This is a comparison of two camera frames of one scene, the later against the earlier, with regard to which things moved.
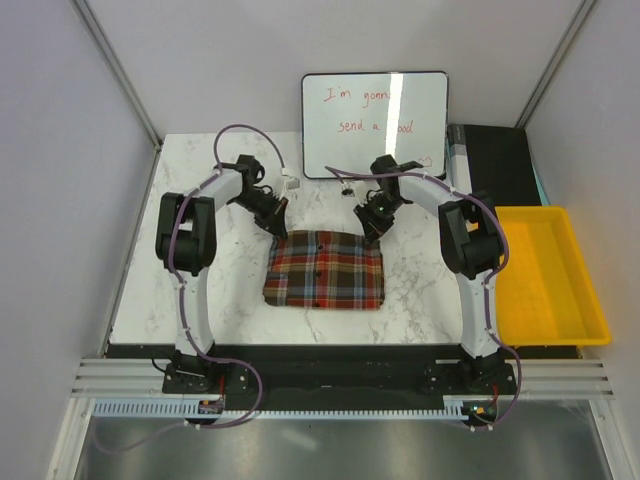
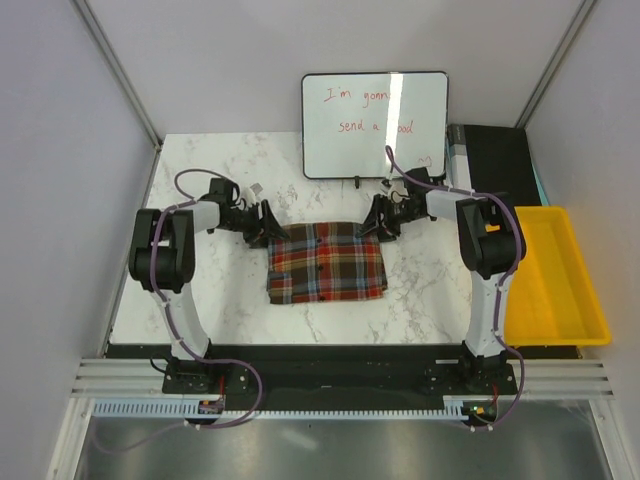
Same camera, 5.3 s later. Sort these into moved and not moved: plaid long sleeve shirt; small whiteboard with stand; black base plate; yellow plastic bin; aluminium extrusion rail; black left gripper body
Moved: black left gripper body; plaid long sleeve shirt
Not moved: black base plate; aluminium extrusion rail; small whiteboard with stand; yellow plastic bin
